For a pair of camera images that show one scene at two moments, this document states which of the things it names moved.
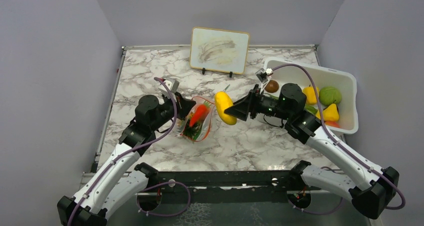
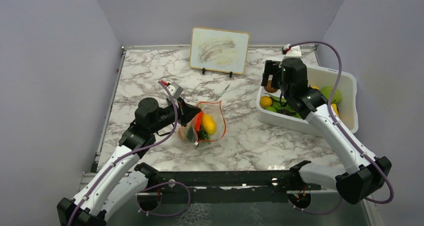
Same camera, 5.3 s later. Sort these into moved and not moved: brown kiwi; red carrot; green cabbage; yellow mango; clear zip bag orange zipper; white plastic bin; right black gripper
Moved: right black gripper; red carrot; yellow mango; clear zip bag orange zipper
Not moved: brown kiwi; green cabbage; white plastic bin
